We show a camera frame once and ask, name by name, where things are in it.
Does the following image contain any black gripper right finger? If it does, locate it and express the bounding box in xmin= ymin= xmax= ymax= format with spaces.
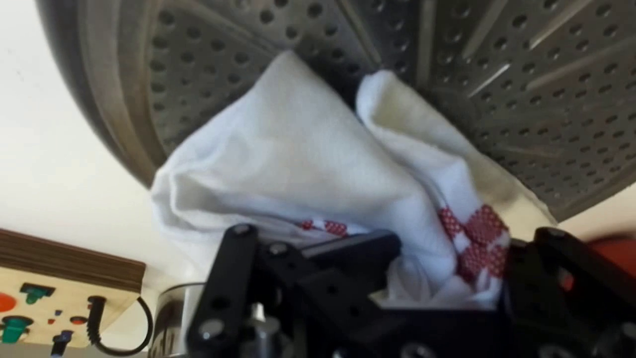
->
xmin=503 ymin=226 xmax=636 ymax=358

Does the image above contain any small steel pot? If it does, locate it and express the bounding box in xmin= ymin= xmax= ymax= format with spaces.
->
xmin=147 ymin=280 xmax=207 ymax=358

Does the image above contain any white cloth with red stripes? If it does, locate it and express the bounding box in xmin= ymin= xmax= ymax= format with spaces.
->
xmin=149 ymin=49 xmax=559 ymax=312

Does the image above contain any red bowl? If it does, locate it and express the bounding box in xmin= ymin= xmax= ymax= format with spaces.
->
xmin=584 ymin=232 xmax=636 ymax=280

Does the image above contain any wooden toy activity board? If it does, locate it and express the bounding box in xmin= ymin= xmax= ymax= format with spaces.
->
xmin=0 ymin=226 xmax=155 ymax=355

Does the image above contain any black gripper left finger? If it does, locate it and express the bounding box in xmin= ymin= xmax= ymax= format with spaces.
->
xmin=187 ymin=222 xmax=404 ymax=358

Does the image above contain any purple frying pan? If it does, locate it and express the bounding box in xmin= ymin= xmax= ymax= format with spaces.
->
xmin=36 ymin=0 xmax=636 ymax=224

